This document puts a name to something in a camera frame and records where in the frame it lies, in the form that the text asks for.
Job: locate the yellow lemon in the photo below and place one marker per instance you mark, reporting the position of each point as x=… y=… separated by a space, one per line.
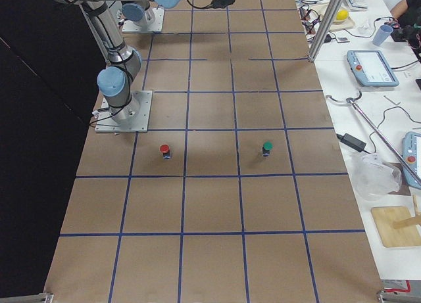
x=341 y=16

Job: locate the blue plastic cup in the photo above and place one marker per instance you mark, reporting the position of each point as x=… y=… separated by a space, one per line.
x=383 y=32

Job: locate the black power adapter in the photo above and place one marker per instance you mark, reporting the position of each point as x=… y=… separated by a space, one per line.
x=352 y=142

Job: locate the clear plastic bag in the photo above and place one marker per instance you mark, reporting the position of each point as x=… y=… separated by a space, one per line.
x=372 y=177

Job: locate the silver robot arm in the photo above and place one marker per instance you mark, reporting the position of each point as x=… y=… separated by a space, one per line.
x=168 y=4
x=124 y=62

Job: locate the metal rod with hook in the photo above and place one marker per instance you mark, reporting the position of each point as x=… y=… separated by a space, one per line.
x=352 y=101

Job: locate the red push button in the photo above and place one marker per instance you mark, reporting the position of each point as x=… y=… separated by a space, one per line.
x=165 y=151

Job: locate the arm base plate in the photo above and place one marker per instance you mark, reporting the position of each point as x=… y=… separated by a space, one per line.
x=141 y=21
x=134 y=117

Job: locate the green push button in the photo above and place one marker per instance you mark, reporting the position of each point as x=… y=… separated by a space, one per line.
x=266 y=148

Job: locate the beige tray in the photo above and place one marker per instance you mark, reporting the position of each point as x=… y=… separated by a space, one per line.
x=320 y=10

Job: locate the teach pendant near post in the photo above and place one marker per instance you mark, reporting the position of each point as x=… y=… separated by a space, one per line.
x=371 y=69

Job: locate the wooden board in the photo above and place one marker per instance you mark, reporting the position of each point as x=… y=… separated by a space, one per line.
x=396 y=226

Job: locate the aluminium frame post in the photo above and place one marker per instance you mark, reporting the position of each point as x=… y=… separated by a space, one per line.
x=329 y=15

